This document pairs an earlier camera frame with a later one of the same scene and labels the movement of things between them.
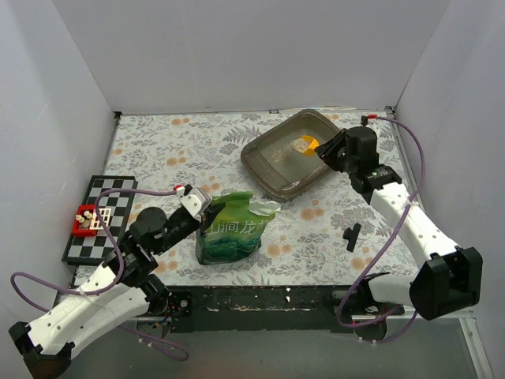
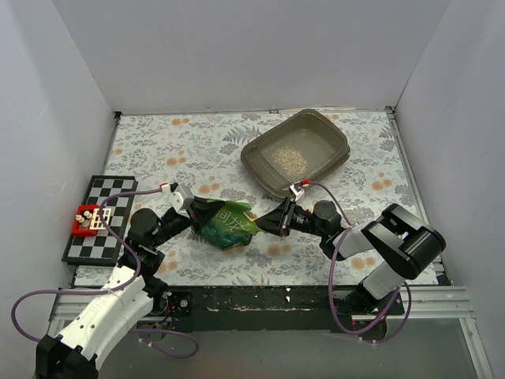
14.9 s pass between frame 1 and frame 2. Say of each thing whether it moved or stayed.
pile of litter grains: moved
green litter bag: moved
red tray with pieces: stayed
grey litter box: stayed
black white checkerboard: stayed
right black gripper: moved
